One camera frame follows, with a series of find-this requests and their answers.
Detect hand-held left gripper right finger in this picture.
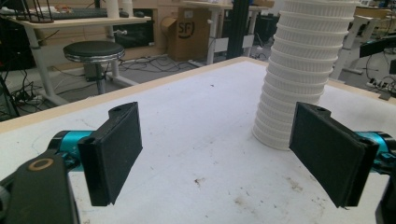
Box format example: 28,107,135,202
289,101,396,209

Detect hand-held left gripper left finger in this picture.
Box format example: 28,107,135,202
49,101,144,207

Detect stack of white paper cups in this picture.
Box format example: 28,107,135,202
251,0,362,151

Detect power strip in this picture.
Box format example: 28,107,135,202
365,78,396,94

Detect black round stool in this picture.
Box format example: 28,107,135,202
63,40,126,95

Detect white stand leg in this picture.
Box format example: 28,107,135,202
330,14,384,80

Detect white desk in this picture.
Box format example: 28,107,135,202
0,12,152,106

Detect cardboard box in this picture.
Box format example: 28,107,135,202
160,7,213,63

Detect black keyboard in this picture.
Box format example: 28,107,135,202
40,7,130,21

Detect floor cables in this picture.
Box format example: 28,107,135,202
120,54,200,74

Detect black metal post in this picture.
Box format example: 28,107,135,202
226,0,251,60

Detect black wire rack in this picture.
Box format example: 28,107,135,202
13,0,55,24

